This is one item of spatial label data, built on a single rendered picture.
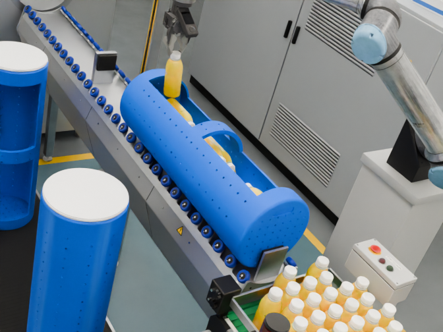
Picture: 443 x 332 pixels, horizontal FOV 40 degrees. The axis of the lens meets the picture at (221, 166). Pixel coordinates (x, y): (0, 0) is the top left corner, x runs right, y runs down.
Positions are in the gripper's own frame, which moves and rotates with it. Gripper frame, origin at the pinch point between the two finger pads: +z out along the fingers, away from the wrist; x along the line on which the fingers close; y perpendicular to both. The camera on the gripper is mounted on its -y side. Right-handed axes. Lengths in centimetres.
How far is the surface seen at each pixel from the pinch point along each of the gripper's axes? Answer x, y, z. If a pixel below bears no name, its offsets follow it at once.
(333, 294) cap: -3, -103, 28
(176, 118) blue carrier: 8.9, -22.0, 14.7
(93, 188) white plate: 44, -33, 31
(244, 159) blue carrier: -13.1, -38.9, 24.8
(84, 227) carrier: 52, -47, 34
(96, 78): 4, 54, 38
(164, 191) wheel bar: 12, -28, 42
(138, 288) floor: -10, 7, 135
